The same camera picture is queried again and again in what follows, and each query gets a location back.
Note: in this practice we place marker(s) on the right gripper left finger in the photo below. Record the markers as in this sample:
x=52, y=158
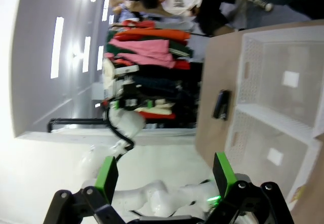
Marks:
x=106, y=181

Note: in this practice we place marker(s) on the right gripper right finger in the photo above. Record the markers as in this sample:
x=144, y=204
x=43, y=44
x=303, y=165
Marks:
x=225, y=178

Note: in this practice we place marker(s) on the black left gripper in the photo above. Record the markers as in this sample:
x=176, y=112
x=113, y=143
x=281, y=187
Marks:
x=131, y=94

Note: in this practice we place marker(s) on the black stapler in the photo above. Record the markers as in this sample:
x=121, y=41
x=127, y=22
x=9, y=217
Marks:
x=221, y=105

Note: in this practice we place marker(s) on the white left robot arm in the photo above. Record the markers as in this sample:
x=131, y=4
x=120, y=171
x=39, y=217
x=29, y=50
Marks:
x=157, y=198

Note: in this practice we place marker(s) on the dark navy plaid garment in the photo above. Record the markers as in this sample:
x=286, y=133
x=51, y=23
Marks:
x=164, y=84

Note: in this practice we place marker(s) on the cream garment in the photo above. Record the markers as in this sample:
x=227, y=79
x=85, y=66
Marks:
x=108, y=74

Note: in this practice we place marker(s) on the white square label sticker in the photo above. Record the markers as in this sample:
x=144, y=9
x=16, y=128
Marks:
x=275, y=156
x=290, y=79

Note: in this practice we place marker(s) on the long ceiling light panel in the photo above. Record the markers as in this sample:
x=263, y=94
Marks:
x=57, y=46
x=86, y=54
x=100, y=58

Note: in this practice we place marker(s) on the small red garment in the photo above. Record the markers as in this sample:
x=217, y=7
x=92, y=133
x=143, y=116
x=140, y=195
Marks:
x=182, y=65

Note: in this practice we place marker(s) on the orange garment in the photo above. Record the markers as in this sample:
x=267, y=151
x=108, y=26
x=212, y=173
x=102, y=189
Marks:
x=157, y=34

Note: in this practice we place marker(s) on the dark-haired background person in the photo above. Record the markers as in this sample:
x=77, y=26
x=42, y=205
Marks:
x=129, y=6

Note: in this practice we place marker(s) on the white wall box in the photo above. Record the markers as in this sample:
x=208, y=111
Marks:
x=98, y=91

